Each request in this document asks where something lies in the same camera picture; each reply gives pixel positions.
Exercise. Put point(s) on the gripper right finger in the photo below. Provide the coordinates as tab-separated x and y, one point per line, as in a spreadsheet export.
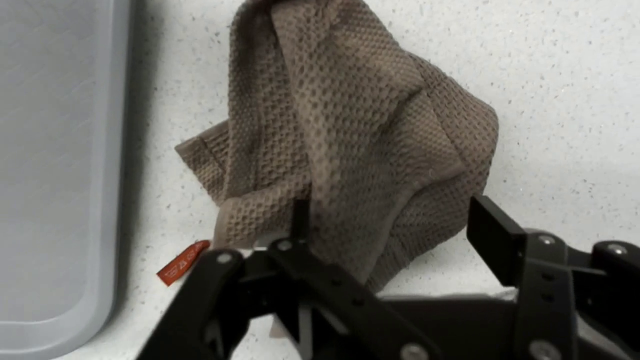
545	280

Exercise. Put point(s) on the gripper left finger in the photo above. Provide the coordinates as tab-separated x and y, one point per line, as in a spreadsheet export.
320	280

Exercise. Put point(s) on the grey plastic tray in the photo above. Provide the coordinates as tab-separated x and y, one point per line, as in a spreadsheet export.
52	170

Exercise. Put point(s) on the brown waffle-weave towel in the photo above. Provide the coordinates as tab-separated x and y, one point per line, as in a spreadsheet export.
345	145

